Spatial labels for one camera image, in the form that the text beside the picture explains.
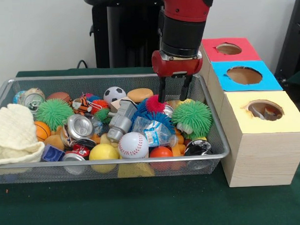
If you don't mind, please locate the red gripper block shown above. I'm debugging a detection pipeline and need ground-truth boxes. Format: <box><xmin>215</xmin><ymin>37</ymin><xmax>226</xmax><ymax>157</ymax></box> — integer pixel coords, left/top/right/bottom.
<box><xmin>151</xmin><ymin>48</ymin><xmax>205</xmax><ymax>104</ymax></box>

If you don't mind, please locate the small pink spiky ball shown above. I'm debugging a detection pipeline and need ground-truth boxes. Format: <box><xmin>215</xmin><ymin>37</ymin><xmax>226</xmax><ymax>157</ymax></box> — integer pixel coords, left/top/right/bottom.
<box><xmin>145</xmin><ymin>94</ymin><xmax>167</xmax><ymax>113</ymax></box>

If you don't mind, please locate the colourful patterned cloth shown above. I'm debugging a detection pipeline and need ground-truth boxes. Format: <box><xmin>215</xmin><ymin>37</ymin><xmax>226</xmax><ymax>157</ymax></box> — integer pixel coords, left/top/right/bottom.
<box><xmin>252</xmin><ymin>105</ymin><xmax>283</xmax><ymax>121</ymax></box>

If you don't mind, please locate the crushed silver can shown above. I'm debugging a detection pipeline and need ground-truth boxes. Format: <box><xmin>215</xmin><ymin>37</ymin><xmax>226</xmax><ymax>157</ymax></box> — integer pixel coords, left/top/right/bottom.
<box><xmin>66</xmin><ymin>113</ymin><xmax>94</xmax><ymax>141</ymax></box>

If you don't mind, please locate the shallow metal mesh bin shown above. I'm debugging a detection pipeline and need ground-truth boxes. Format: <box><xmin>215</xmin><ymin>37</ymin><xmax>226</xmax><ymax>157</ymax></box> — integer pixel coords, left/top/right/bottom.
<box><xmin>0</xmin><ymin>70</ymin><xmax>232</xmax><ymax>185</ymax></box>

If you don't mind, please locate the wooden box with three holes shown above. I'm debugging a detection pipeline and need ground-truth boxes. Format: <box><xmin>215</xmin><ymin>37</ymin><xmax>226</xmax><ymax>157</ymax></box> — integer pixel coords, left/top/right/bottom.
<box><xmin>195</xmin><ymin>35</ymin><xmax>300</xmax><ymax>189</ymax></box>

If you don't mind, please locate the green puffer ball with eyes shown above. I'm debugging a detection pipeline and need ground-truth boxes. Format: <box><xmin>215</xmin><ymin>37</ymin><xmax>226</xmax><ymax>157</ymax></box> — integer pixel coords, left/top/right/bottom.
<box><xmin>171</xmin><ymin>99</ymin><xmax>213</xmax><ymax>141</ymax></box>

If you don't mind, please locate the orange round sponge disc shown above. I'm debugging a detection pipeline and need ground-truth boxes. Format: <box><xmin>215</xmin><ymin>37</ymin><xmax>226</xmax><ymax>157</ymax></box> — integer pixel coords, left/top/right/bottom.
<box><xmin>126</xmin><ymin>87</ymin><xmax>155</xmax><ymax>104</ymax></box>

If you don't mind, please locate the small soccer ball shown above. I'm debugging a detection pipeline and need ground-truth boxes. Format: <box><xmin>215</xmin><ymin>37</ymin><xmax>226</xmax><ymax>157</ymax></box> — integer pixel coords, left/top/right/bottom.
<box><xmin>103</xmin><ymin>86</ymin><xmax>128</xmax><ymax>104</ymax></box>

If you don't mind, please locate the small orange ball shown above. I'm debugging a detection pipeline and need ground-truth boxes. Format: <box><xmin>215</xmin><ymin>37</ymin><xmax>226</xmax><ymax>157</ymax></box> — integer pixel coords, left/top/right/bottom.
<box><xmin>149</xmin><ymin>146</ymin><xmax>174</xmax><ymax>158</ymax></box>

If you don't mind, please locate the white baseball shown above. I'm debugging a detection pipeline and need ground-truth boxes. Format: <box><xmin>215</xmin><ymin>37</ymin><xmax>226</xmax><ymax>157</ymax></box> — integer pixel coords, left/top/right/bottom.
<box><xmin>117</xmin><ymin>131</ymin><xmax>150</xmax><ymax>159</ymax></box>

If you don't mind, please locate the yellow smiley ball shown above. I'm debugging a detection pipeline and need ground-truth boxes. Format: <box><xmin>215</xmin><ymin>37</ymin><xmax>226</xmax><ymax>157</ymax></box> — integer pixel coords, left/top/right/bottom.
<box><xmin>89</xmin><ymin>143</ymin><xmax>120</xmax><ymax>161</ymax></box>

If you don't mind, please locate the cream knitted cloth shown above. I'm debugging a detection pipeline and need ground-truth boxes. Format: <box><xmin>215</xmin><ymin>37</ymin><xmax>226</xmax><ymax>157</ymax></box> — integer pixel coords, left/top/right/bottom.
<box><xmin>0</xmin><ymin>103</ymin><xmax>46</xmax><ymax>166</ymax></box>

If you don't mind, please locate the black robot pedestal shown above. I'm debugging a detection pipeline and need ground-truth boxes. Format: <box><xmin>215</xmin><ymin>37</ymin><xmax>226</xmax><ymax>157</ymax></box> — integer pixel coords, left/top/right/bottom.
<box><xmin>83</xmin><ymin>0</ymin><xmax>168</xmax><ymax>70</ymax></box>

